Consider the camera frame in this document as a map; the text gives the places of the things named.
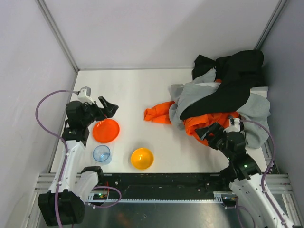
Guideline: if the grey sweatshirt cloth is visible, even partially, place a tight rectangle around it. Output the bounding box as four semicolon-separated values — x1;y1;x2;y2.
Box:
170;68;270;149

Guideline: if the orange cloth garment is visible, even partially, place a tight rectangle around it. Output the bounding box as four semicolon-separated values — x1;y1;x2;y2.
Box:
144;101;240;146

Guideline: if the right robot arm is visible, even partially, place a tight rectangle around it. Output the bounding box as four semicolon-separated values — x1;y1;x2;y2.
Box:
195;118;295;228

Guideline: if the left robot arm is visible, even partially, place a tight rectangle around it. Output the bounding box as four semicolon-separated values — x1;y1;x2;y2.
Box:
38;96;119;227

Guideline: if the black cloth garment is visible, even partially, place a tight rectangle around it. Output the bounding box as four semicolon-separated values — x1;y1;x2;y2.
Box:
180;49;266;120

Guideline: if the orange plastic plate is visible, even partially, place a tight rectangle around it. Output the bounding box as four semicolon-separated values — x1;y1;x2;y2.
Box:
92;119;120;143

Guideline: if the clear blue plastic cup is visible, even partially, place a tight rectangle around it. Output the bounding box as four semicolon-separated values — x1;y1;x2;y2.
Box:
93;145;112;165

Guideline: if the yellow plastic bowl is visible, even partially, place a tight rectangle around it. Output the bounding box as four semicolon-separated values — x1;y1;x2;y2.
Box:
131;148;154;171

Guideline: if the white box under cloths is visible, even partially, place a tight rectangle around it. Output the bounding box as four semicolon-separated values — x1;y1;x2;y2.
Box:
250;86;268;98

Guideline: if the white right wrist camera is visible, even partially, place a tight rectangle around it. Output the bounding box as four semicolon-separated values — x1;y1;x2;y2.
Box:
225;116;241;133

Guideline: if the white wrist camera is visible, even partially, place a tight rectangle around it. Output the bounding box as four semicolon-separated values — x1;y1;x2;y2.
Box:
225;116;241;133
77;86;94;104

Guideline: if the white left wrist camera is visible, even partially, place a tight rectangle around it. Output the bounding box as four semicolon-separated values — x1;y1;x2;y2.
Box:
77;86;94;104

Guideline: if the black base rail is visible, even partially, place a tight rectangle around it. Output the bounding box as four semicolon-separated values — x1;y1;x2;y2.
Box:
103;173;230;201

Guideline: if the left aluminium frame post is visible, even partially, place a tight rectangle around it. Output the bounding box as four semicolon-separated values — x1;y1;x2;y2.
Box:
35;0;79;73

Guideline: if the aluminium frame post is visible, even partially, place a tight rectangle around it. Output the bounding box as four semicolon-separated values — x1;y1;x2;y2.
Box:
254;0;290;49
35;0;79;73

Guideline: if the right aluminium frame post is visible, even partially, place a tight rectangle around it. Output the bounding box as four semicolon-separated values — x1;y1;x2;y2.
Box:
254;0;290;49

